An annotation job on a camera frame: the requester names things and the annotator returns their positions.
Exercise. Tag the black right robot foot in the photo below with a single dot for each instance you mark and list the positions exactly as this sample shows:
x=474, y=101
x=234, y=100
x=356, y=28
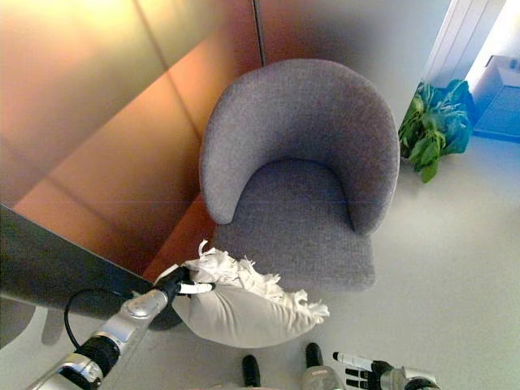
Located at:
x=313, y=355

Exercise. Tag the black robot foot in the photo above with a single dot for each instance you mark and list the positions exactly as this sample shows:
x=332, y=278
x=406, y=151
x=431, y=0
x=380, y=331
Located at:
x=313, y=355
x=251, y=370

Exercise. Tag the grey fabric tub armchair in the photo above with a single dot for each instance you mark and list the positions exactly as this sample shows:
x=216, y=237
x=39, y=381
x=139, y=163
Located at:
x=300, y=227

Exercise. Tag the white fringed pillow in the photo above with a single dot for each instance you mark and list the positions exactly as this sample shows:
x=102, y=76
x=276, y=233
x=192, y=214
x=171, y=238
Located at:
x=243, y=317

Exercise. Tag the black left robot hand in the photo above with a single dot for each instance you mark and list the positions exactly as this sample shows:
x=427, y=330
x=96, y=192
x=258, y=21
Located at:
x=172, y=280

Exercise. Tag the dark rounded table top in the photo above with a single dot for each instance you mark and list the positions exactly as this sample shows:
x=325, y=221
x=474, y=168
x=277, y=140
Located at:
x=61, y=264

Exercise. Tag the white door frame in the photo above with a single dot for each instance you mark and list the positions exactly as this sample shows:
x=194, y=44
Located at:
x=451, y=44

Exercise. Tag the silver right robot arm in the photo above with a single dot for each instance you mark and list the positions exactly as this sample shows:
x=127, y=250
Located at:
x=410, y=380

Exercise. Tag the black left robot foot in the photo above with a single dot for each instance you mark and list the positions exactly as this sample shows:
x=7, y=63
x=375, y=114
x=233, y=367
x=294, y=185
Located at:
x=251, y=370

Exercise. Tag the silver right robot leg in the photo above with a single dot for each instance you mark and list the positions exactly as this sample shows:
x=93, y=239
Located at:
x=321, y=378

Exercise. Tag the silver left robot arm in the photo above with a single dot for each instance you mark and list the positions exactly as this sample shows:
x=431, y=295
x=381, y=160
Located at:
x=122, y=325

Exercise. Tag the green leafy potted plant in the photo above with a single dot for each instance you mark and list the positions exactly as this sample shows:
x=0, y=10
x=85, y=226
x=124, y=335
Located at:
x=430, y=134

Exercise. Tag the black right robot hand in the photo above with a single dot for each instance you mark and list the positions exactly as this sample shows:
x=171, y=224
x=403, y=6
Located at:
x=365, y=371

